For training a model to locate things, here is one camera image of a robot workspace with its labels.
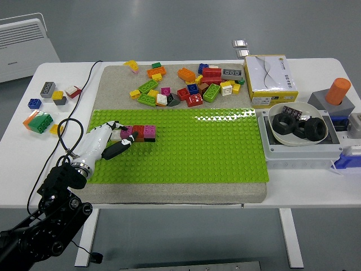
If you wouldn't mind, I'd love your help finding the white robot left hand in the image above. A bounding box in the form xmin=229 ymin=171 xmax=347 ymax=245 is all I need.
xmin=73 ymin=120 xmax=138 ymax=170

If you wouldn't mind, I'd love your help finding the dark green large brick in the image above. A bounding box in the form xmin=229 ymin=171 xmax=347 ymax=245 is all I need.
xmin=27 ymin=111 xmax=54 ymax=133

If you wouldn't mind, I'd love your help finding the orange large brick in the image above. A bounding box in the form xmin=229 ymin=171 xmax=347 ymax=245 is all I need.
xmin=22 ymin=109 xmax=39 ymax=130

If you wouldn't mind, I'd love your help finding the green studded baseplate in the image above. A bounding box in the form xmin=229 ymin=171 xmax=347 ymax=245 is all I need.
xmin=86 ymin=108 xmax=270 ymax=184

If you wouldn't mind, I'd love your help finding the lime green long brick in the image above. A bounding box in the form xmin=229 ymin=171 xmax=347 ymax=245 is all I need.
xmin=138 ymin=79 xmax=159 ymax=94
xmin=137 ymin=93 xmax=157 ymax=107
xmin=202 ymin=83 xmax=221 ymax=103

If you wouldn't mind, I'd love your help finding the grey long brick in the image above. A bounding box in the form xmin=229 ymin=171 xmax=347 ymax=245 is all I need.
xmin=39 ymin=81 xmax=56 ymax=99
xmin=222 ymin=68 xmax=244 ymax=81

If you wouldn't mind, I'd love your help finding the grey-brown foam mat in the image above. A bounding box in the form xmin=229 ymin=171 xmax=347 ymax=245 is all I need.
xmin=70 ymin=63 xmax=268 ymax=204

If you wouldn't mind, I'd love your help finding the dark grey sloped brick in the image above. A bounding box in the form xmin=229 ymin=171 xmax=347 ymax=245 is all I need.
xmin=166 ymin=93 xmax=181 ymax=107

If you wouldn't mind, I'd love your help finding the orange long brick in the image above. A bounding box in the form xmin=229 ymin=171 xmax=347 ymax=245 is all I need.
xmin=177 ymin=67 xmax=196 ymax=83
xmin=146 ymin=67 xmax=167 ymax=78

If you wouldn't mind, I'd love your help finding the white table leg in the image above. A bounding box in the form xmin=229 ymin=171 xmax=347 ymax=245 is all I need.
xmin=74 ymin=208 xmax=100 ymax=268
xmin=278 ymin=208 xmax=305 ymax=268

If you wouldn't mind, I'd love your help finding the red large brick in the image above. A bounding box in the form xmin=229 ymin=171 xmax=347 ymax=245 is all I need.
xmin=186 ymin=93 xmax=204 ymax=107

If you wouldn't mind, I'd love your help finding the white panel heater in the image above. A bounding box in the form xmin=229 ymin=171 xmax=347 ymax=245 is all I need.
xmin=0 ymin=12 xmax=61 ymax=84

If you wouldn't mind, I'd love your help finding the red long brick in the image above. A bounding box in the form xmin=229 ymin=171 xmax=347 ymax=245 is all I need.
xmin=201 ymin=67 xmax=223 ymax=78
xmin=200 ymin=76 xmax=223 ymax=85

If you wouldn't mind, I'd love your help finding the white and yellow cardboard box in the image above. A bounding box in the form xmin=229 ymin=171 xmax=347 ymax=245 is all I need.
xmin=243 ymin=54 xmax=299 ymax=110

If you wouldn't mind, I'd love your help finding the large black hex nut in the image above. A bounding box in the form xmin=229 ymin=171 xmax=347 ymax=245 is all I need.
xmin=293 ymin=120 xmax=308 ymax=139
xmin=272 ymin=113 xmax=297 ymax=135
xmin=303 ymin=117 xmax=328 ymax=141

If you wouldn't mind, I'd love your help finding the purple circuit board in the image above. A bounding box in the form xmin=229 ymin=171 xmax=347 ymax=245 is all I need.
xmin=281 ymin=105 xmax=303 ymax=117

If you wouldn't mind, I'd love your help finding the grey junction box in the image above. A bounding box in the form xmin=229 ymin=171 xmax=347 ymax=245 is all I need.
xmin=257 ymin=108 xmax=344 ymax=170

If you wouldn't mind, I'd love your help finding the white bowl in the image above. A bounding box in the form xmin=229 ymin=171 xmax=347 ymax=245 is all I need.
xmin=267 ymin=101 xmax=329 ymax=147

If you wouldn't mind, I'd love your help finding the grey block with hole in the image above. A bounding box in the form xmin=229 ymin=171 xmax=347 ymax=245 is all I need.
xmin=307 ymin=89 xmax=355 ymax=117

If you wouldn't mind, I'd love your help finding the blue plastic part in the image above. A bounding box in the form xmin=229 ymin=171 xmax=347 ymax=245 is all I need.
xmin=330 ymin=115 xmax=350 ymax=132

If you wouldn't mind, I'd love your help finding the orange cylinder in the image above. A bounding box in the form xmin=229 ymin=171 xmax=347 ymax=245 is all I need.
xmin=325 ymin=77 xmax=352 ymax=107

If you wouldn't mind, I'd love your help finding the blue plastic block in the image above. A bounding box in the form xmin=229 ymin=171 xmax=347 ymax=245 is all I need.
xmin=334 ymin=152 xmax=361 ymax=170

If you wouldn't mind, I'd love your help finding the white small block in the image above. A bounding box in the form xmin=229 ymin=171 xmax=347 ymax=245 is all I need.
xmin=345 ymin=143 xmax=361 ymax=158

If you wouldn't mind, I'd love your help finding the grey socket device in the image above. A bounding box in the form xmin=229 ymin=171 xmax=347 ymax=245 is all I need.
xmin=346 ymin=112 xmax=361 ymax=139

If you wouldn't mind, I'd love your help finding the thin black cord with plug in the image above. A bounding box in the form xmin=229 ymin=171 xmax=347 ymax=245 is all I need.
xmin=27 ymin=60 xmax=104 ymax=263

